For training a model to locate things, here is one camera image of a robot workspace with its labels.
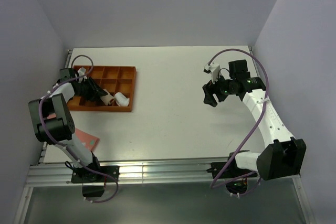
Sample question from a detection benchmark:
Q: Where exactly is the beige red reindeer sock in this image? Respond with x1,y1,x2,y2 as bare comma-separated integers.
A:
100,89,115,106

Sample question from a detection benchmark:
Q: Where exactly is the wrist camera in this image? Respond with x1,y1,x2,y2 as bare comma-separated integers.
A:
77,67,87,76
204,62,221,83

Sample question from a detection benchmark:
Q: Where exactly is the aluminium frame rail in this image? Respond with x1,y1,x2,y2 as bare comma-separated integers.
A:
25,157,301,188

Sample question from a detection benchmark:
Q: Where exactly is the pink patterned sock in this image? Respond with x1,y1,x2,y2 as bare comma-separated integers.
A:
44,113,99,151

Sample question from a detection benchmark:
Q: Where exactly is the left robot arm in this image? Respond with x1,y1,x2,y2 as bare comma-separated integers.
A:
28,68,109,182

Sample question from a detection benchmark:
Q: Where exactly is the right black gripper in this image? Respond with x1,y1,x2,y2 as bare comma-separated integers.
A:
203,70,236,107

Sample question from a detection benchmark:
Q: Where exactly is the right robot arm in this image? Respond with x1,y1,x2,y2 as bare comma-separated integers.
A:
202,60,307,180

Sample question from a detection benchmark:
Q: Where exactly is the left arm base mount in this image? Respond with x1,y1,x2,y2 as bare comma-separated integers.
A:
71,165,119,198

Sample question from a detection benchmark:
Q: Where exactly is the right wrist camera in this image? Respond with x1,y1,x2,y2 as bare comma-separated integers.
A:
204,62,221,83

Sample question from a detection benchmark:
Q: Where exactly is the white sock black cuff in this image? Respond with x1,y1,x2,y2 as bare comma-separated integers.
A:
114,92,130,107

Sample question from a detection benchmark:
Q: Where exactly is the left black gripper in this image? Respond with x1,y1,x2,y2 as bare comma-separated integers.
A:
76,77,107,102

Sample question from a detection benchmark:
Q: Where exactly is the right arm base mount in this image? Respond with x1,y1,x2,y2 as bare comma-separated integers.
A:
206,152,261,197

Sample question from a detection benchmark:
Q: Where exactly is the orange compartment tray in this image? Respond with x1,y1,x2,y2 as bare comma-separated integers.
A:
67,66,137,112

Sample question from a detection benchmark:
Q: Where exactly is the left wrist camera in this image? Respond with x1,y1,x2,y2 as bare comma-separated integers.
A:
77,67,87,76

